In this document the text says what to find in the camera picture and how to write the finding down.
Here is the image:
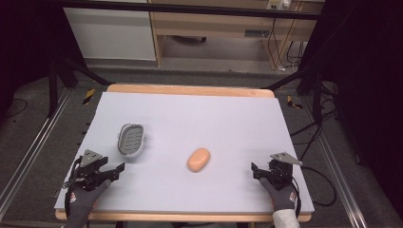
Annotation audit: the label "white cabinet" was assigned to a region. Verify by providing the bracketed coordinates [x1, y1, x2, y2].
[63, 7, 157, 62]

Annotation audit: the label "metal floor rail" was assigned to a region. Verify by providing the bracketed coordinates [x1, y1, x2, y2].
[302, 94, 374, 228]
[0, 87, 73, 221]

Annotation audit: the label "white power strip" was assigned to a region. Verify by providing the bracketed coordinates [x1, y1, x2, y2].
[266, 0, 292, 10]

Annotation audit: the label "yellow black tape marker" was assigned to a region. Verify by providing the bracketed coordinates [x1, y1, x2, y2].
[82, 87, 96, 105]
[286, 94, 303, 111]

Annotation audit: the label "black frame crossbar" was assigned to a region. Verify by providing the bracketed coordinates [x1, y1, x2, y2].
[58, 0, 321, 21]

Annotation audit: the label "person's right hand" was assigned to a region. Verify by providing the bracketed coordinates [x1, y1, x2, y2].
[259, 177, 299, 213]

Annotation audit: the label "white foam mat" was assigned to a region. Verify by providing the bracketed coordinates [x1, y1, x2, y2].
[53, 91, 316, 214]

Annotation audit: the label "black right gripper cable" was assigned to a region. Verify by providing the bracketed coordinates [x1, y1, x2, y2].
[293, 165, 337, 219]

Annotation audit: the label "orange bread roll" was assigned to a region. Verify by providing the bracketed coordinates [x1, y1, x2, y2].
[185, 147, 212, 174]

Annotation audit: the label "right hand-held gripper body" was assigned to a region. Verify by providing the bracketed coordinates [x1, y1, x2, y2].
[267, 151, 304, 192]

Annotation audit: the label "thin black floor cable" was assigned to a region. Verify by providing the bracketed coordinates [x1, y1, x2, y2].
[0, 98, 29, 121]

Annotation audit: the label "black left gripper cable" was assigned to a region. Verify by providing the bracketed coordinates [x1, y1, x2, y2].
[64, 158, 82, 220]

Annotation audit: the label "wooden table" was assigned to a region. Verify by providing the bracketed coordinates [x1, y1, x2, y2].
[54, 83, 313, 223]

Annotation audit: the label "black metal stand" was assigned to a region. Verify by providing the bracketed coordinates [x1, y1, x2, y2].
[47, 55, 113, 119]
[261, 61, 338, 126]

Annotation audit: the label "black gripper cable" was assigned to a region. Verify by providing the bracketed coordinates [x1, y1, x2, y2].
[293, 165, 337, 219]
[64, 158, 82, 220]

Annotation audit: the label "cables under desk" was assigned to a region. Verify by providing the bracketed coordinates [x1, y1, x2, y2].
[266, 18, 306, 71]

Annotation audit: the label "grey soap dish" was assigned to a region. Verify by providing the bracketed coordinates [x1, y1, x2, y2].
[117, 123, 146, 159]

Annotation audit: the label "wooden desk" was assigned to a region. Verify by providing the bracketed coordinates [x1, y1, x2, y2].
[147, 0, 321, 70]

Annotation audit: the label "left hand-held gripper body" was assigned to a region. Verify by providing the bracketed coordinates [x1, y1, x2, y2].
[73, 149, 109, 192]

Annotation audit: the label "black floor cables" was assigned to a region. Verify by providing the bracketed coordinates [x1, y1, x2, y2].
[288, 83, 339, 162]

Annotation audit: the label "person's left hand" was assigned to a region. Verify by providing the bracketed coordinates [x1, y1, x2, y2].
[64, 179, 112, 228]

